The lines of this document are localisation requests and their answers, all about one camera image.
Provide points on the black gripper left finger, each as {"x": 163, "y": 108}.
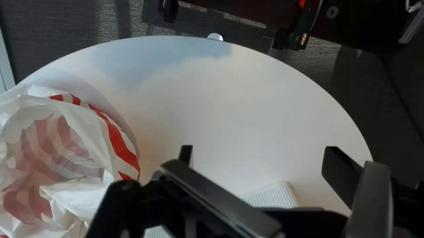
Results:
{"x": 206, "y": 209}

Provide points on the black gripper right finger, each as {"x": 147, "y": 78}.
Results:
{"x": 365, "y": 189}

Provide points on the white storage box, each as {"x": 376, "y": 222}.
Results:
{"x": 278, "y": 194}

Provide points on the red white plastic bag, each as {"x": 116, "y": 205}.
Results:
{"x": 58, "y": 156}

